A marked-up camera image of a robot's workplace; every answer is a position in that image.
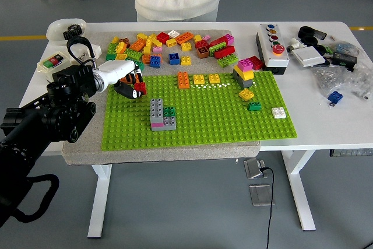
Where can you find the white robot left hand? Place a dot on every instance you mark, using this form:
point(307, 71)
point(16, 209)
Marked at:
point(119, 69)

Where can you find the red square brick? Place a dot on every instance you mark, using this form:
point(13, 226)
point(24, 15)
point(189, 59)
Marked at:
point(162, 38)
point(141, 87)

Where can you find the grey two-by-three brick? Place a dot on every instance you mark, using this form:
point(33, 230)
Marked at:
point(156, 109)

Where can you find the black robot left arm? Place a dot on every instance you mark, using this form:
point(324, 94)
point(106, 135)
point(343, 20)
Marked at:
point(43, 120)

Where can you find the orange two-by-four brick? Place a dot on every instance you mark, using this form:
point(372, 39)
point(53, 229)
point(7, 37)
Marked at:
point(184, 38)
point(126, 79)

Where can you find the dark green square brick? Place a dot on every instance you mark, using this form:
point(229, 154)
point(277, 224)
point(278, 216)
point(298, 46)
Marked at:
point(110, 56)
point(169, 111)
point(254, 106)

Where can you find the light green two-by-four brick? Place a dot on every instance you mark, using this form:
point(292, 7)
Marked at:
point(134, 54)
point(217, 48)
point(227, 61)

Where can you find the dark green two-by-four brick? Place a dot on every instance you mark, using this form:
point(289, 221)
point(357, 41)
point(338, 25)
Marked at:
point(140, 63)

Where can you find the brown small brick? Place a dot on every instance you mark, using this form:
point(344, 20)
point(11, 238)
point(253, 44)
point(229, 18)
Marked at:
point(125, 41)

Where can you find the yellow small brick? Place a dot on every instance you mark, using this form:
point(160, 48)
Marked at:
point(115, 40)

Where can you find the orange two-by-three brick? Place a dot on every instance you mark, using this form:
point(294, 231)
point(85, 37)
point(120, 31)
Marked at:
point(137, 45)
point(183, 80)

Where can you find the blue square brick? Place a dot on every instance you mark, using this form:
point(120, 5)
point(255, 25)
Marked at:
point(174, 58)
point(155, 61)
point(335, 96)

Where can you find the yellow long brick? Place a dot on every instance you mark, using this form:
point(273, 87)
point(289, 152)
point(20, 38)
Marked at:
point(148, 45)

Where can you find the yellow square brick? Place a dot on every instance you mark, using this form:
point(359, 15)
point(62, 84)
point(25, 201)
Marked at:
point(199, 79)
point(186, 46)
point(214, 78)
point(246, 94)
point(185, 61)
point(142, 36)

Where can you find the pink small brick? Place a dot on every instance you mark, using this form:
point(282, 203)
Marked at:
point(157, 49)
point(207, 38)

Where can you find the grey long brick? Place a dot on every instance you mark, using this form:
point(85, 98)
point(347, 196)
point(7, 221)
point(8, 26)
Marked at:
point(171, 123)

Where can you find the brown square brick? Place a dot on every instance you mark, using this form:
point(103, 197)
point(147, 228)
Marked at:
point(202, 53)

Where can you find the red long brick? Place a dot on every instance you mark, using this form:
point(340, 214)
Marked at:
point(218, 41)

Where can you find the red two-by-four brick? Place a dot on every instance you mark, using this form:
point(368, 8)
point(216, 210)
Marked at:
point(225, 52)

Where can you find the green studded baseplate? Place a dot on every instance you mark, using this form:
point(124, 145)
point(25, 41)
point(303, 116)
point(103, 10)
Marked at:
point(218, 120)

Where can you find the yellow wide brick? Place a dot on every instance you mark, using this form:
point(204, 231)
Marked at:
point(244, 74)

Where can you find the pink square brick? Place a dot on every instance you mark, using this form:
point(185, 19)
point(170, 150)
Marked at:
point(244, 63)

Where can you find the grey square brick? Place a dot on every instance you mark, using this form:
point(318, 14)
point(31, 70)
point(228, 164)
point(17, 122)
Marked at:
point(245, 83)

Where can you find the white square brick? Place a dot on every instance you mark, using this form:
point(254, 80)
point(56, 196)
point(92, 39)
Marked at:
point(278, 113)

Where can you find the white cube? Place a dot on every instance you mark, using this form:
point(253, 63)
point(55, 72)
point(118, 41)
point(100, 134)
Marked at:
point(97, 50)

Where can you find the black gear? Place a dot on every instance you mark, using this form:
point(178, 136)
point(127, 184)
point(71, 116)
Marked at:
point(73, 31)

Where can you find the white oval bowl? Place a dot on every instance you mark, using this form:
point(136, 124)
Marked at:
point(54, 34)

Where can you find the grey-brown mat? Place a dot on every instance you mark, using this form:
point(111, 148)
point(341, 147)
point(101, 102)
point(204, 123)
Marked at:
point(175, 155)

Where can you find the white table leg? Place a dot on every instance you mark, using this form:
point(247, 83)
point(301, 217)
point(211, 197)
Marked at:
point(99, 202)
point(300, 190)

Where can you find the push-button control box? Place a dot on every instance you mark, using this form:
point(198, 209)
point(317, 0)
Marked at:
point(274, 59)

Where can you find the metal floor socket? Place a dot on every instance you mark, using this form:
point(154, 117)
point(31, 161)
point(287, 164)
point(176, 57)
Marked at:
point(260, 195)
point(254, 168)

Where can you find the white pipe connector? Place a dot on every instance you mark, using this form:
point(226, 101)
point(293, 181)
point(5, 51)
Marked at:
point(294, 45)

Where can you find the green plastic clip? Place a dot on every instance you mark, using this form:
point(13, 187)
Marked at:
point(329, 50)

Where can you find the clear bag of screws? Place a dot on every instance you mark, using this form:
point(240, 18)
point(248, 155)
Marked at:
point(338, 80)

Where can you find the black power adapter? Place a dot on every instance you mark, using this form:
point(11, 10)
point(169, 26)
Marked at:
point(344, 59)

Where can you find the clear bag blue parts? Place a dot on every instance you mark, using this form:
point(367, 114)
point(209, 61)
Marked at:
point(344, 47)

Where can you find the table height control panel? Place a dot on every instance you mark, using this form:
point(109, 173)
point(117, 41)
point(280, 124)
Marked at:
point(351, 152)

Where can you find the green red switch box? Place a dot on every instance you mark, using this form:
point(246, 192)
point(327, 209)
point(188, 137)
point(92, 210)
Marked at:
point(52, 61)

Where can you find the white wall switch panel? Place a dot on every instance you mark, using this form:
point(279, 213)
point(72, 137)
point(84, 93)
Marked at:
point(308, 57)

